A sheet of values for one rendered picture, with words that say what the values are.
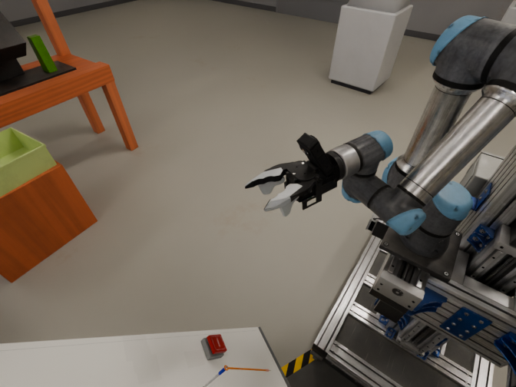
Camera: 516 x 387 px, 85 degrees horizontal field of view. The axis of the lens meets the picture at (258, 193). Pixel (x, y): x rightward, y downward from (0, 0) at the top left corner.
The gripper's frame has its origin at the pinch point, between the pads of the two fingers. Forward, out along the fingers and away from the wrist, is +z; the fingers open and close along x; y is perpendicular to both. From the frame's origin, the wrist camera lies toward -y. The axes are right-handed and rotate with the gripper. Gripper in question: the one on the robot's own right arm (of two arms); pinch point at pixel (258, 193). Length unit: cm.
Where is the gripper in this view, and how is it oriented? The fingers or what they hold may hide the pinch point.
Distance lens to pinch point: 58.3
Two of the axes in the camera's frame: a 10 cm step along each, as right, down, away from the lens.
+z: -8.7, 4.0, -2.9
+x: -4.8, -5.3, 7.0
